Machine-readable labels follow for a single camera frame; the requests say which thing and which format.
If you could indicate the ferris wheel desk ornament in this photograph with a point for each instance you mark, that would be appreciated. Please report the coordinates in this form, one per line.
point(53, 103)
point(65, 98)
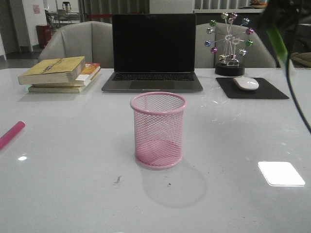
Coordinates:
point(228, 64)

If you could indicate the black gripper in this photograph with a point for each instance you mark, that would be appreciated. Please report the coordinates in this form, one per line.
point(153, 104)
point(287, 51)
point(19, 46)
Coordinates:
point(285, 14)

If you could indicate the pink marker pen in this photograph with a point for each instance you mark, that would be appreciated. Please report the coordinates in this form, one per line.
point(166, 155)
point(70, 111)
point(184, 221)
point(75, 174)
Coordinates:
point(11, 133)

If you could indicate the black mouse pad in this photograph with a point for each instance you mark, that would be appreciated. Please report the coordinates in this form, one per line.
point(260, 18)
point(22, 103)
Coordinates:
point(265, 91)

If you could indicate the grey laptop black screen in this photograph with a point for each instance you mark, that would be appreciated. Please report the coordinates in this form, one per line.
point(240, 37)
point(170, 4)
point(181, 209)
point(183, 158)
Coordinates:
point(153, 52)

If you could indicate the pale bottom book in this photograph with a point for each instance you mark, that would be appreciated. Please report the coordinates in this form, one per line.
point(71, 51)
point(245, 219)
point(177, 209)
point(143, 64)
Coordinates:
point(75, 87)

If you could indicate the yellow top book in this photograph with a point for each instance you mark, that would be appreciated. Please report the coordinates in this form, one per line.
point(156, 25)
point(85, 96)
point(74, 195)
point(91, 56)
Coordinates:
point(59, 70)

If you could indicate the orange middle book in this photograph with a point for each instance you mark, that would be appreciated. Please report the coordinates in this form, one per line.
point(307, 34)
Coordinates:
point(90, 72)

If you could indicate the pink mesh pen holder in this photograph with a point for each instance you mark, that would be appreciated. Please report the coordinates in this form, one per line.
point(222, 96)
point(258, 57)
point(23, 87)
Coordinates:
point(158, 128)

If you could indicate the red trash bin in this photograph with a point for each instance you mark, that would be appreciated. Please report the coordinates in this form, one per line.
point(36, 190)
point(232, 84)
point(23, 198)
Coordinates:
point(43, 34)

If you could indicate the grey left armchair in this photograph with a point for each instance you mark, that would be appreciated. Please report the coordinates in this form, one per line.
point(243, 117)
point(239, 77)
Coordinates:
point(92, 39)

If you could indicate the fruit bowl on counter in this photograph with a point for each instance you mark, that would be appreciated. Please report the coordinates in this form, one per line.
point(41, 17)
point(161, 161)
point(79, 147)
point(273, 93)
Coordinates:
point(258, 4)

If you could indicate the grey right armchair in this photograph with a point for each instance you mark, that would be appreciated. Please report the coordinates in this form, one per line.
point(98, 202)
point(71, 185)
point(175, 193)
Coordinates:
point(251, 51)

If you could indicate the grey armchair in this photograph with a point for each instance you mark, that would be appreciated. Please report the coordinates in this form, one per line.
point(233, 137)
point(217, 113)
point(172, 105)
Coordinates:
point(251, 51)
point(92, 39)

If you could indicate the white computer mouse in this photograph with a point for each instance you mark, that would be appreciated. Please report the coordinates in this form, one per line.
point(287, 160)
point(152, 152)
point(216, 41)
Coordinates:
point(245, 83)

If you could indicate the green marker pen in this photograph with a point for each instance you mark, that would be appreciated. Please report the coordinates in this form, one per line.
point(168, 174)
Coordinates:
point(278, 45)

